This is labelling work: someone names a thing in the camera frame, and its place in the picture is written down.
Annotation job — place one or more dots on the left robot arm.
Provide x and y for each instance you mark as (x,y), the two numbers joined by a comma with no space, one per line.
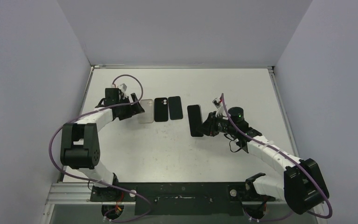
(80,147)

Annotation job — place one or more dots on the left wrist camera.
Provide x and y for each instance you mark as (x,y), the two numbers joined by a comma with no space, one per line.
(122,87)

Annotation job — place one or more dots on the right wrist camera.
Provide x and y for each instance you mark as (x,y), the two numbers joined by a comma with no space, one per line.
(217,102)

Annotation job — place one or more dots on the black phone case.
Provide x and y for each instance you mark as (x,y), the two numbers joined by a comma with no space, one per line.
(161,113)

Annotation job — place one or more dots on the aluminium frame rail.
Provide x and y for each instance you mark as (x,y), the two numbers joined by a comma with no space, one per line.
(71,193)

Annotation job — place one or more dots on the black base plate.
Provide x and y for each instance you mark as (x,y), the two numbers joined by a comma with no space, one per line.
(189,198)

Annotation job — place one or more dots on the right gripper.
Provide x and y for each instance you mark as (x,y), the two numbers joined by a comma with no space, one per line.
(211,124)

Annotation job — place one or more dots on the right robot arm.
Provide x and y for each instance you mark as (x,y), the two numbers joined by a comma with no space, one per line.
(301,184)

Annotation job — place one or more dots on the black phone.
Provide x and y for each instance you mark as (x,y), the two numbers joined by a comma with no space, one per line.
(175,108)

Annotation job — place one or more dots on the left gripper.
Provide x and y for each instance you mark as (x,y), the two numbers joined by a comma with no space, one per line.
(133,109)

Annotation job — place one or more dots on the beige phone case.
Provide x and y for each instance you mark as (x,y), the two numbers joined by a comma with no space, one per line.
(148,116)

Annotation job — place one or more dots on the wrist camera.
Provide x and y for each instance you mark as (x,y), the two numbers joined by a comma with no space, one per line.
(217,102)
(122,87)

